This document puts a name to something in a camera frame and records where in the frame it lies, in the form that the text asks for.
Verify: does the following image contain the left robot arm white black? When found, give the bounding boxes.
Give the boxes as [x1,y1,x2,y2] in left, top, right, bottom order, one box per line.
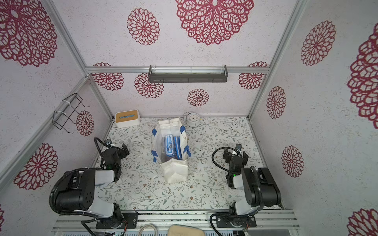
[49,137,130,230]

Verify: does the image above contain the white cable loop front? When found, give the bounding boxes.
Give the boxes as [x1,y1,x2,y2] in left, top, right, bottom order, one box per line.
[138,224,158,236]

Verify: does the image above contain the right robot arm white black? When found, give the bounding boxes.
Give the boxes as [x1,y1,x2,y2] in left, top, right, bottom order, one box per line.
[211,144,282,218]

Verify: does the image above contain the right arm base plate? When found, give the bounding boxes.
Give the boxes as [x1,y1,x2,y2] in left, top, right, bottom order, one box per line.
[215,212,257,228]

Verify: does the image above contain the white canvas bag blue handles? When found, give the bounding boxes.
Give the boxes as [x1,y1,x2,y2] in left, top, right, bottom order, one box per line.
[151,118,192,184]

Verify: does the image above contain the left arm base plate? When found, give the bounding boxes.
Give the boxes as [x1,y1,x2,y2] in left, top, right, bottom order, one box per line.
[95,211,139,229]

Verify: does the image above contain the white tissue box wooden top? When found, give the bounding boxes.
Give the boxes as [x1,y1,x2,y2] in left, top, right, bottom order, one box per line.
[115,110,141,128]

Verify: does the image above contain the beige object at front edge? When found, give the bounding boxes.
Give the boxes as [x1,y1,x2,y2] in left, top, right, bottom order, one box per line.
[167,225,206,236]

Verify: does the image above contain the black wall shelf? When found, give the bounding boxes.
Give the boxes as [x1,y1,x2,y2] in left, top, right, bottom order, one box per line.
[148,66,228,83]

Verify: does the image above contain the black wire wall rack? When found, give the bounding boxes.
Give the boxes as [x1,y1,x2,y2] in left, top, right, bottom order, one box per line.
[51,93,90,134]

